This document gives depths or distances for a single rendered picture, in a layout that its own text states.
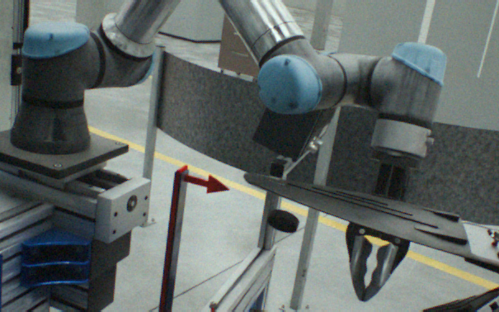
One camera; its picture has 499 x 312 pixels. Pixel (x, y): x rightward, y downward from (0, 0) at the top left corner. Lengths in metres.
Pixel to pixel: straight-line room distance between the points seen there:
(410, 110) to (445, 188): 1.75
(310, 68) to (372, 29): 6.35
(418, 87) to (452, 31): 5.98
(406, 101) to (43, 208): 0.69
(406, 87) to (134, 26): 0.57
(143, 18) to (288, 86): 0.49
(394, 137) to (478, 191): 1.81
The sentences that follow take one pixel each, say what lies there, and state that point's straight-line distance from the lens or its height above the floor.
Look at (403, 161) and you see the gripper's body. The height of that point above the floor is 1.22.
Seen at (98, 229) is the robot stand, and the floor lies 0.93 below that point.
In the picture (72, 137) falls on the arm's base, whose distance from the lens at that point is 1.20.
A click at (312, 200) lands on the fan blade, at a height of 1.23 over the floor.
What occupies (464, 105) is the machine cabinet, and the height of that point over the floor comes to 0.34.
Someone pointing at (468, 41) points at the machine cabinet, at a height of 0.98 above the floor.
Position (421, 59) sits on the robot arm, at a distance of 0.85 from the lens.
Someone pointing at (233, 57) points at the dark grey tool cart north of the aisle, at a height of 0.28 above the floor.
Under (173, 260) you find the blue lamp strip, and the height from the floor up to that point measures 1.07.
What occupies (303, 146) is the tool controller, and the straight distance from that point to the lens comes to 1.27.
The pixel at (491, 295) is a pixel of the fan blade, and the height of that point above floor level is 1.10.
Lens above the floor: 1.43
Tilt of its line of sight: 18 degrees down
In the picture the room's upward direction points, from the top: 9 degrees clockwise
